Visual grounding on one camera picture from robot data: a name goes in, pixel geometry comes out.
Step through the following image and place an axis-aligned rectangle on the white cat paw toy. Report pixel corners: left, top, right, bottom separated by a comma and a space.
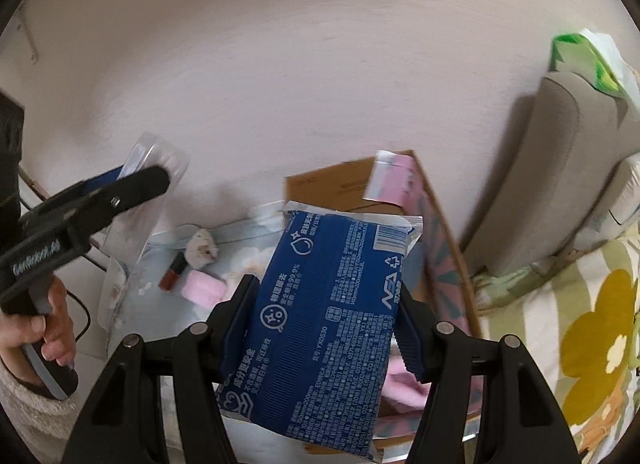
184, 229, 218, 270

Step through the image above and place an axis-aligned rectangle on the green white tissue pack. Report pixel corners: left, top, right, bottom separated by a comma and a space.
550, 28, 639, 101

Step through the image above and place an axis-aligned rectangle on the yellow flower bedsheet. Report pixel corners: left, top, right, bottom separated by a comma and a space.
472, 224, 639, 463

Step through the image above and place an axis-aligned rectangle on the clear plastic package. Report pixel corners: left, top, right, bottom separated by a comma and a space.
98, 132, 189, 331

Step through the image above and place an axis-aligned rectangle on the person left hand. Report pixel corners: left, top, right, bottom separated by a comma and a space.
1, 276, 76, 387

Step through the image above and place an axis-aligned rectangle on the blue wet wipes pack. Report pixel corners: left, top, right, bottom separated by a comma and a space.
218, 203, 423, 460

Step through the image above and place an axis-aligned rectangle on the pink fluffy pouch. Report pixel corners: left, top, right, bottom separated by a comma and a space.
374, 343, 431, 439

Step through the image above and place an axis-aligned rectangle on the beige fleece sleeve forearm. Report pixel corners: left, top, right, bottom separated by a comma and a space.
1, 363, 79, 463

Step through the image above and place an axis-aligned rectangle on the pink patterned cardboard box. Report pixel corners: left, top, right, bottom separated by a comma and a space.
285, 150, 480, 462

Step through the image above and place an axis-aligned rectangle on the pink round compact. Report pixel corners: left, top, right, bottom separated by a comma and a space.
181, 270, 227, 309

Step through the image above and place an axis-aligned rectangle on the pink white sachet packet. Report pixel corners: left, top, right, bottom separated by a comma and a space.
363, 150, 416, 209

